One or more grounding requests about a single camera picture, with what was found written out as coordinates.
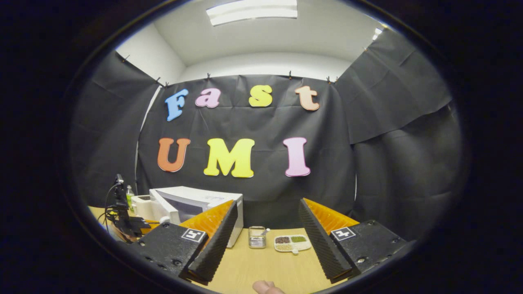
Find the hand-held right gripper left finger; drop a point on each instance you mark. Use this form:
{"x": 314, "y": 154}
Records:
{"x": 216, "y": 245}

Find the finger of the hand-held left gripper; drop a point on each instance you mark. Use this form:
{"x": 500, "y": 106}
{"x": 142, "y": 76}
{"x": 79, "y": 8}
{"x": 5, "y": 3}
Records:
{"x": 151, "y": 222}

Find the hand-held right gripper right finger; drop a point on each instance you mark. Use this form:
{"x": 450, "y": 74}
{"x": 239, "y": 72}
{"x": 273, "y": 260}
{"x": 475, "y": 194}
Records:
{"x": 320, "y": 245}

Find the white microwave oven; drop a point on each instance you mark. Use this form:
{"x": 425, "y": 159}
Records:
{"x": 196, "y": 196}

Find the cream white toaster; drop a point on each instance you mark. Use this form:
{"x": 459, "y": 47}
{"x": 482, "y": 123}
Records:
{"x": 142, "y": 206}

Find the green label drink bottle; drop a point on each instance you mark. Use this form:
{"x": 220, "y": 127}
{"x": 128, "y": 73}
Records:
{"x": 130, "y": 198}

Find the white divided seasoning dish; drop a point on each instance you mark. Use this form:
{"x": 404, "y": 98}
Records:
{"x": 292, "y": 241}

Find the row of black cloth clips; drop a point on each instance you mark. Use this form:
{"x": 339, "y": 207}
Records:
{"x": 290, "y": 75}

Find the small ceiling light panel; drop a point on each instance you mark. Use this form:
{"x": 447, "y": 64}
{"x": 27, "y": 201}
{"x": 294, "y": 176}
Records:
{"x": 376, "y": 33}

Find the long ceiling light panel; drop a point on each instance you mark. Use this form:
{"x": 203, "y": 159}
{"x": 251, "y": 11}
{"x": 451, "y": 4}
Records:
{"x": 253, "y": 11}

